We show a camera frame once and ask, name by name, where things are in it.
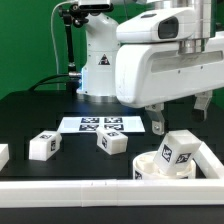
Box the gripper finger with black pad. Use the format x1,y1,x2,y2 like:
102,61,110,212
145,103,165,135
192,91,213,122

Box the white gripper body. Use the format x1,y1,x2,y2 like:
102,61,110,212
115,6,224,108

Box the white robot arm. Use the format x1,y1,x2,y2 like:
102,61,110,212
78,0,224,135

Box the white front fence bar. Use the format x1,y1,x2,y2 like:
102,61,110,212
0,179,224,208

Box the white marker sheet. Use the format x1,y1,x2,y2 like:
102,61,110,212
58,116,145,133

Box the white left fence bar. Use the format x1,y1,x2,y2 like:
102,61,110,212
0,144,9,171

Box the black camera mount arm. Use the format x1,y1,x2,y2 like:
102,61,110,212
59,5,88,94

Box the black cables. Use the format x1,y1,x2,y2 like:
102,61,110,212
27,73,73,92

